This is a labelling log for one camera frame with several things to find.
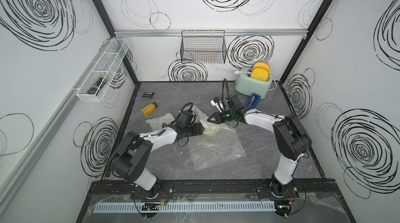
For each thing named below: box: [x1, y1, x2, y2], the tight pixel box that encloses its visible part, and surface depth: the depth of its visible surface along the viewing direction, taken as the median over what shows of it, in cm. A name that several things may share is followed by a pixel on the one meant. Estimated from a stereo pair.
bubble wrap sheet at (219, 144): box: [188, 105, 247, 172], surface depth 88 cm
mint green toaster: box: [234, 69, 273, 99], surface depth 104 cm
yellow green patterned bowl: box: [203, 122, 220, 136], surface depth 91 cm
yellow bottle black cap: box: [140, 101, 159, 117], surface depth 102 cm
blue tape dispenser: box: [244, 92, 261, 109], surface depth 104 cm
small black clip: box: [142, 91, 155, 99], surface depth 113 cm
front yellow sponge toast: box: [250, 63, 271, 82], surface depth 101 cm
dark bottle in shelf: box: [86, 75, 108, 97], surface depth 69 cm
